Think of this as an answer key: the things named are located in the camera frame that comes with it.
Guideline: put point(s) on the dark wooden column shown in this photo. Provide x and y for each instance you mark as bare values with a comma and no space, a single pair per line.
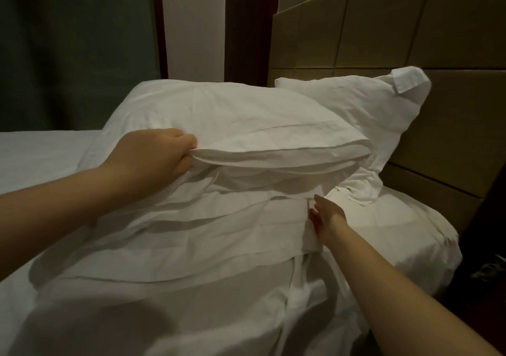
251,20

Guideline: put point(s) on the white bed sheet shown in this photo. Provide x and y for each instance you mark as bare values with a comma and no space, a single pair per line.
403,233

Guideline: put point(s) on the person's right hand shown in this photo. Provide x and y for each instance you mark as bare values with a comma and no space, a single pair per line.
328,219

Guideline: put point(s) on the white duvet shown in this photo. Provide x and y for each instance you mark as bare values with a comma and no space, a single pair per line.
237,123

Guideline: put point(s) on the person's left hand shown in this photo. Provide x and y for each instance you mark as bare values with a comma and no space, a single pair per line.
150,158

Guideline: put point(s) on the person's left forearm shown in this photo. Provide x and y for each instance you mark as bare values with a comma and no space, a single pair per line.
55,213

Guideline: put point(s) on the white pillow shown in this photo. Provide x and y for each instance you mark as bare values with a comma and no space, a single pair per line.
364,107

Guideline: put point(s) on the frosted glass partition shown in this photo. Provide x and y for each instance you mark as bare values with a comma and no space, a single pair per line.
79,44

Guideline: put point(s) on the beige padded headboard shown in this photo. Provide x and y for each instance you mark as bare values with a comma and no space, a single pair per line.
443,51

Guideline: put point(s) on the person's right forearm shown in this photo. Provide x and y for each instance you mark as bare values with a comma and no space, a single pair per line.
411,304

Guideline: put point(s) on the dark wooden wall panel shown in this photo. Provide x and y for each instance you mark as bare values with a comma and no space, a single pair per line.
486,241

